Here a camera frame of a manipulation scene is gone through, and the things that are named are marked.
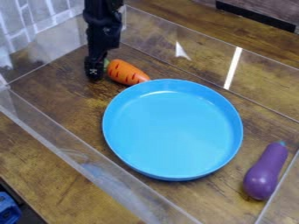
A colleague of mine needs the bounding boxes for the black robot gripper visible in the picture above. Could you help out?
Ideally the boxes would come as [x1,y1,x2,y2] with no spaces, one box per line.
[83,10,123,81]

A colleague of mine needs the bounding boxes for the orange toy carrot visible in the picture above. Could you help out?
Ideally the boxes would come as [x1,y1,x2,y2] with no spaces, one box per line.
[105,59,151,86]

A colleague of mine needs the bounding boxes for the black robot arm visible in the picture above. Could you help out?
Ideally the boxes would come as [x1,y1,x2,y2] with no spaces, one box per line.
[83,0,125,81]

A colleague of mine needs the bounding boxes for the blue round plastic tray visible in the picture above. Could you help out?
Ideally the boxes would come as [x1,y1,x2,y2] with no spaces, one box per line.
[102,79,243,181]

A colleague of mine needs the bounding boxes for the blue object at corner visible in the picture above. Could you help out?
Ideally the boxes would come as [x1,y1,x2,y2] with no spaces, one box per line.
[0,192,22,224]

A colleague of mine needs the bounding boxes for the purple toy eggplant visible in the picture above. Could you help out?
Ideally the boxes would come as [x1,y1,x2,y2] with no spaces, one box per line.
[243,141,289,200]

